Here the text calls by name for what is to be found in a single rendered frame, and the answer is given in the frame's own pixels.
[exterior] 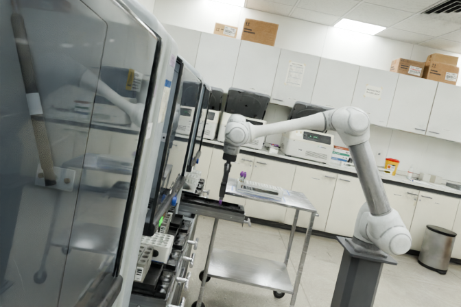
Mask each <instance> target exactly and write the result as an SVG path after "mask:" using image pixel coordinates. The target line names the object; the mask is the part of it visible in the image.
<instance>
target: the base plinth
mask: <svg viewBox="0 0 461 307"><path fill-rule="evenodd" d="M248 219H250V222H251V223H257V224H261V225H267V226H270V227H274V228H281V229H284V230H291V229H292V225H289V224H285V223H279V222H275V221H268V220H265V219H258V218H254V217H248V216H245V219H244V220H245V221H247V220H248ZM295 232H301V233H305V234H306V232H307V228H303V227H299V226H296V229H295ZM311 235H315V236H321V237H325V238H332V239H335V240H336V236H341V237H345V238H352V237H350V236H342V235H339V234H332V233H328V232H325V231H319V230H312V231H311ZM405 254H410V255H414V256H419V254H420V251H417V250H413V249H410V250H409V251H407V252H406V253H405ZM449 262H450V263H454V264H458V265H461V259H458V258H452V257H451V258H450V261H449Z"/></svg>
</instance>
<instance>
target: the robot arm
mask: <svg viewBox="0 0 461 307"><path fill-rule="evenodd" d="M296 130H320V131H326V130H329V131H336V132H337V133H338V134H339V136H340V138H341V139H342V142H343V143H344V144H345V145H346V146H348V150H349V151H350V154H351V157H352V160H353V164H354V166H355V170H356V172H357V176H358V178H359V182H360V184H361V187H362V190H363V193H364V197H365V198H366V202H365V203H364V204H363V205H362V207H361V208H360V209H359V212H358V215H357V219H356V222H355V229H354V233H353V237H352V238H345V241H346V242H348V244H349V245H350V246H351V247H352V248H353V249H354V251H355V252H357V253H363V254H369V255H374V256H379V257H382V258H387V257H388V255H387V254H390V255H395V256H397V255H401V254H404V253H406V252H407V251H409V250H410V248H411V246H412V238H411V235H410V232H409V231H408V230H407V229H406V226H405V225H404V223H403V221H402V219H401V217H400V215H399V213H398V212H397V211H396V210H395V209H393V208H391V207H390V203H389V201H388V197H387V195H386V191H385V188H384V186H383V182H382V180H381V176H380V174H379V170H378V168H377V164H376V162H375V158H374V156H373V152H372V149H371V147H370V143H369V141H368V139H369V138H370V119H369V117H368V115H367V114H366V113H365V112H364V111H363V110H362V109H360V108H356V107H351V106H346V107H342V108H337V109H334V110H328V111H325V112H319V113H317V114H313V115H310V116H306V117H303V118H299V119H292V120H288V121H281V122H278V123H272V124H268V125H253V124H251V123H250V122H246V118H245V117H244V116H242V115H240V114H232V115H231V116H230V117H229V119H228V121H227V124H226V128H225V132H224V149H223V151H224V153H223V156H222V159H223V160H226V163H224V174H223V178H222V182H221V186H220V192H219V197H223V198H224V196H225V192H226V186H227V183H228V174H229V173H230V170H231V167H232V164H231V162H236V159H237V155H236V154H239V150H240V147H241V145H245V144H248V143H251V142H252V141H253V140H254V139H256V138H258V137H262V136H269V135H273V134H280V133H284V132H291V131H296ZM385 253H386V254H385Z"/></svg>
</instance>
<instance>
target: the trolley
mask: <svg viewBox="0 0 461 307"><path fill-rule="evenodd" d="M236 183H237V179H235V178H231V177H228V183H227V186H226V192H225V195H231V196H235V197H241V198H244V199H250V200H254V201H260V202H263V203H267V204H273V205H277V206H283V207H286V208H293V209H296V212H295V215H294V220H293V224H292V229H291V233H290V236H289V242H288V245H287V251H286V255H285V260H284V262H278V261H275V260H268V259H265V258H259V257H256V256H249V255H246V254H240V253H237V252H233V251H227V250H223V249H218V248H214V247H213V244H214V240H215V235H216V231H217V225H218V221H219V219H216V218H215V221H214V224H213V231H212V235H211V240H210V244H209V250H208V254H207V257H206V264H205V267H204V270H202V271H201V272H200V274H199V279H200V281H202V283H201V287H200V293H199V296H198V300H197V301H195V302H194V303H192V305H191V307H205V305H204V303H203V302H202V296H203V292H204V287H205V283H206V282H208V281H209V280H210V279H211V277H212V278H217V279H221V280H227V281H231V282H236V283H240V284H246V285H250V286H255V287H259V288H265V289H269V290H272V291H273V294H274V296H275V297H276V298H282V297H284V295H285V293H287V294H291V295H292V298H291V301H290V305H289V307H294V305H295V302H296V296H297V293H298V287H299V284H300V279H301V275H302V272H303V267H304V263H305V258H306V254H307V249H308V245H309V240H310V236H311V231H312V228H313V224H314V219H315V216H316V217H319V214H318V213H317V210H316V209H315V208H314V206H313V205H312V204H311V202H310V201H309V200H308V198H306V196H305V195H304V193H300V192H296V191H291V190H287V189H283V197H282V201H280V200H276V199H272V198H268V197H262V196H258V195H252V194H249V193H242V192H238V191H235V187H236ZM300 210H302V211H306V212H310V213H311V214H310V218H309V223H308V227H307V232H306V236H305V241H304V245H303V250H302V254H301V257H300V262H299V266H298V271H297V274H296V280H295V283H294V289H293V288H292V283H291V281H290V278H289V274H288V272H287V263H288V260H289V254H290V251H291V247H292V242H293V238H294V233H295V229H296V224H297V220H298V215H299V212H300Z"/></svg>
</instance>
